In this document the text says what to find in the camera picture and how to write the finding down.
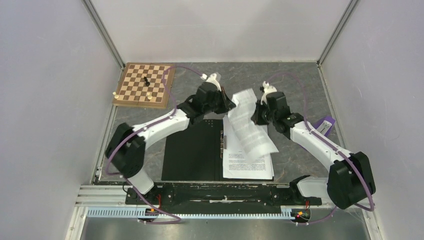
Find printed paper sheet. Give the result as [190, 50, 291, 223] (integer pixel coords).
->
[227, 88, 279, 162]
[222, 116, 274, 181]

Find blue folder with black inside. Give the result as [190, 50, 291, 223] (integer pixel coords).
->
[161, 119, 272, 181]

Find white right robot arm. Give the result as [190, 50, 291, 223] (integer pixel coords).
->
[251, 90, 376, 212]

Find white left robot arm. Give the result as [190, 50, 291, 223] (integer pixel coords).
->
[104, 82, 236, 204]

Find purple metronome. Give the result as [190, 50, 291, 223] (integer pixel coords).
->
[312, 116, 336, 137]

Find white chess pawn right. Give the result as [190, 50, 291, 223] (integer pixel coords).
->
[146, 92, 153, 100]

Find black chess pawn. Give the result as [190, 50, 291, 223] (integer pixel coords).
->
[143, 76, 151, 87]

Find wooden chessboard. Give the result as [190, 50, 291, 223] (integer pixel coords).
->
[112, 62, 175, 109]

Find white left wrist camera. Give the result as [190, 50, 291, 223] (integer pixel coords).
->
[201, 72, 222, 91]

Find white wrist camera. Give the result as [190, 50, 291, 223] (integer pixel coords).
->
[260, 81, 277, 105]
[201, 72, 222, 91]

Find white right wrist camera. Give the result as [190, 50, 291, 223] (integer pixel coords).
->
[260, 81, 277, 105]

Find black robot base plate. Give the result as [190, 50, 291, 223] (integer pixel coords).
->
[144, 181, 322, 214]

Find light blue cable duct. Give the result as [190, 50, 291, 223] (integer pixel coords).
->
[86, 206, 302, 220]

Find aluminium frame rail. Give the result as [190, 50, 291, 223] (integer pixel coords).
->
[64, 165, 133, 240]

